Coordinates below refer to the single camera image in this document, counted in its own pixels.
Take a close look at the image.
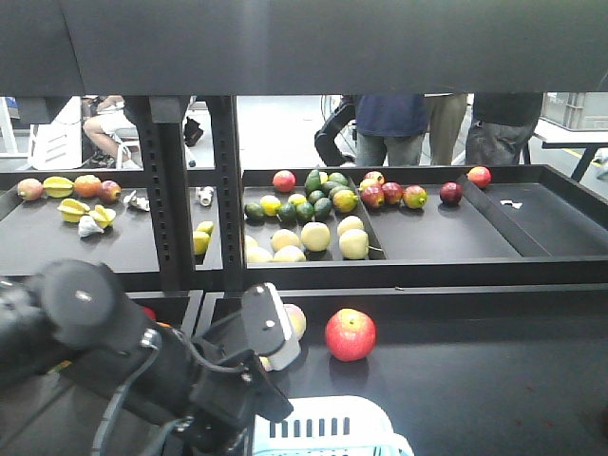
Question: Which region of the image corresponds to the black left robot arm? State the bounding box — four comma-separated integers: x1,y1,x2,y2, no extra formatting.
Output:
1,259,300,455

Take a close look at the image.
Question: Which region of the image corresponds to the light blue plastic basket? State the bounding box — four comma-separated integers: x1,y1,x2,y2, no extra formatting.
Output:
252,395,413,455

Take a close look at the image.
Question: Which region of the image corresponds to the pale peach fruit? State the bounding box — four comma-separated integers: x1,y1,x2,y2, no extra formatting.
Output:
283,303,307,340

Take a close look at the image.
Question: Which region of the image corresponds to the black wooden produce stand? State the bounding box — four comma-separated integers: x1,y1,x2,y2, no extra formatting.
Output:
1,1,607,455

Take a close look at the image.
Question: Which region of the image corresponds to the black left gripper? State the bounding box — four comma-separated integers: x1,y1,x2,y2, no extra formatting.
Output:
182,282,300,451

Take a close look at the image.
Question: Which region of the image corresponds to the bright red apple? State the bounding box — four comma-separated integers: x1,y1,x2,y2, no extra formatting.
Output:
325,308,377,362

